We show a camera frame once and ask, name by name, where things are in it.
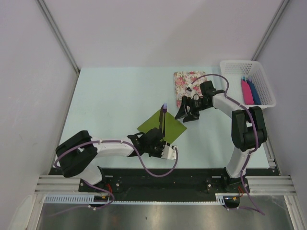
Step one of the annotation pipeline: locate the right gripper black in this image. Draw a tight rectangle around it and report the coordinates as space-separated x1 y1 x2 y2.
175 95 211 123

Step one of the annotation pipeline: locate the green paper napkin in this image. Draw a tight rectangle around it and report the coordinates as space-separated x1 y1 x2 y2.
137 110 187 143

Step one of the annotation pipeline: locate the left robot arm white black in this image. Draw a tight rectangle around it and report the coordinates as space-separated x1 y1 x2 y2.
54 128 174 192

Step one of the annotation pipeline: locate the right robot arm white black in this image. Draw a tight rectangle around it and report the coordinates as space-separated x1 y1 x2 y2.
175 81 267 192

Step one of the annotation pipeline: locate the pink rolled napkin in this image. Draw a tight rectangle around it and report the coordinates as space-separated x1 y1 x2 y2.
241 76 255 105

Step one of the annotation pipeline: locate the floral tray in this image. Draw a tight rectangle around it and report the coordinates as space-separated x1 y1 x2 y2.
173 71 207 108

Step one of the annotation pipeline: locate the white plastic basket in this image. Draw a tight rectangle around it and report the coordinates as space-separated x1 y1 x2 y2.
220 60 276 109

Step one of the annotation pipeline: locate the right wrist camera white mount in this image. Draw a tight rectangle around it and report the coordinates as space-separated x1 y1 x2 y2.
185 88 199 100

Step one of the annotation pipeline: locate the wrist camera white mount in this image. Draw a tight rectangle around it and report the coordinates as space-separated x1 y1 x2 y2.
161 143 177 160
185 88 199 100

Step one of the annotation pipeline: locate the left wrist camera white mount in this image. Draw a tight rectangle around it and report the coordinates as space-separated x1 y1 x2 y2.
161 143 177 160

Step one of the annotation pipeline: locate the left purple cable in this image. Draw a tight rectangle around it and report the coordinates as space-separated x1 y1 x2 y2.
49 140 179 216

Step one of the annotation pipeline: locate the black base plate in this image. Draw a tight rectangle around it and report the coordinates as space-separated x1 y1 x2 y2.
49 167 250 202

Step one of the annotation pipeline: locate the white slotted cable duct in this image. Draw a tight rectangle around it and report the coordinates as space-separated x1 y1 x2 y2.
44 194 225 205

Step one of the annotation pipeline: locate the aluminium rail frame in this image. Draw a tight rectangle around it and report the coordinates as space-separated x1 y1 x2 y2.
31 146 307 230

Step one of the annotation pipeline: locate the right corner aluminium post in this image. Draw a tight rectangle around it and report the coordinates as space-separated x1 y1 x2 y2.
251 0 292 61

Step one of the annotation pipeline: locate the corner aluminium post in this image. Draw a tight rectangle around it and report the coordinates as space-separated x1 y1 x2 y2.
251 0 292 61
35 0 80 75

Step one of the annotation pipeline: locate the left corner aluminium post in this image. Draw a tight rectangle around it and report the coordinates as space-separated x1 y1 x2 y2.
35 0 80 75

